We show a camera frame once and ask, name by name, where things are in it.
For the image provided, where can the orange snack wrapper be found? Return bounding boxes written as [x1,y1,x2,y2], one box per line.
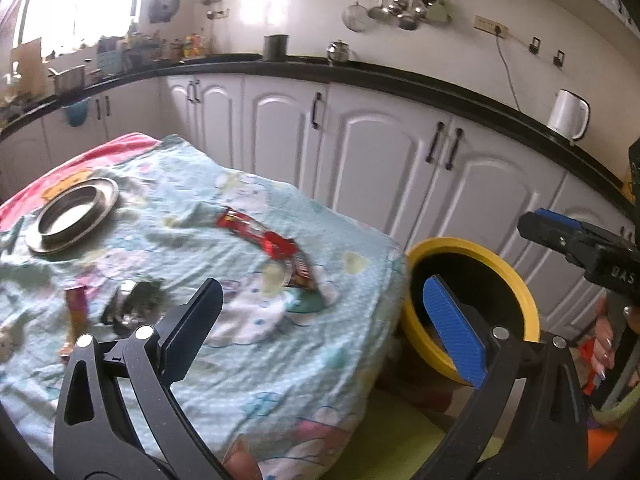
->
[58,285,89,362]

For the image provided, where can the red snack wrapper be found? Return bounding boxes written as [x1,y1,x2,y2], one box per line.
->
[214,207,317,290]

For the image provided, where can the black kitchen countertop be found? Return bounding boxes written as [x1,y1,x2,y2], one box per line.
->
[1,53,634,218]

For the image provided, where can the yellow rimmed trash bin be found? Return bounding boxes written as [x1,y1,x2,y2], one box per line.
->
[400,236,540,386]

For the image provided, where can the right hand painted nails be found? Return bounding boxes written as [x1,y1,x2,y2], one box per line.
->
[591,296,639,387]

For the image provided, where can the white electric kettle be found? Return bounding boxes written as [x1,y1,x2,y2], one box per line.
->
[547,89,591,143]

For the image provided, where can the white lower cabinets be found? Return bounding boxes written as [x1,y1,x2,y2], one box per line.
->
[0,71,637,340]

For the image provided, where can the crumpled silver dark wrapper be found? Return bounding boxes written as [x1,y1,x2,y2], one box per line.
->
[100,280,163,337]

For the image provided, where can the hanging green spatula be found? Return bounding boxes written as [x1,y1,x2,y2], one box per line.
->
[426,0,449,23]

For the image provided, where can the round metal plate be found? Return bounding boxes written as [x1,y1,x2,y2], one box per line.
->
[26,177,119,256]

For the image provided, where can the light blue cartoon blanket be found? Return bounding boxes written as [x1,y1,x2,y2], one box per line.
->
[1,136,407,479]

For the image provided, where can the pink blanket underneath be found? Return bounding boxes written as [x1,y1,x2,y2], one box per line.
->
[1,132,160,231]

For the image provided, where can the hanging steel ladle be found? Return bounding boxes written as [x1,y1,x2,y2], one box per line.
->
[368,0,390,23]

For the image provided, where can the small steel teapot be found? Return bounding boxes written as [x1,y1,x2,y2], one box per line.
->
[326,40,350,66]

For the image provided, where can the dark metal cup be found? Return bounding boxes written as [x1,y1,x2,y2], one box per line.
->
[262,35,288,62]

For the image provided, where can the blue hanging basket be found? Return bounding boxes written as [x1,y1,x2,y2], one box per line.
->
[62,98,90,128]

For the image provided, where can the steel cooking pot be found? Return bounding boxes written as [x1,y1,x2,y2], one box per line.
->
[47,64,86,96]

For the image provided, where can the wall power socket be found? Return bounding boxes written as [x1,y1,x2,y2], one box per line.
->
[473,15,509,39]

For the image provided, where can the black power cable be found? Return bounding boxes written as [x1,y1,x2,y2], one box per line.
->
[494,32,522,113]

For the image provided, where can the hanging wire strainer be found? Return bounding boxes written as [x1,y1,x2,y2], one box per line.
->
[342,0,373,34]

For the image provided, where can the wall ventilation fan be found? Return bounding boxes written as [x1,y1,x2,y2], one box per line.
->
[148,0,181,24]

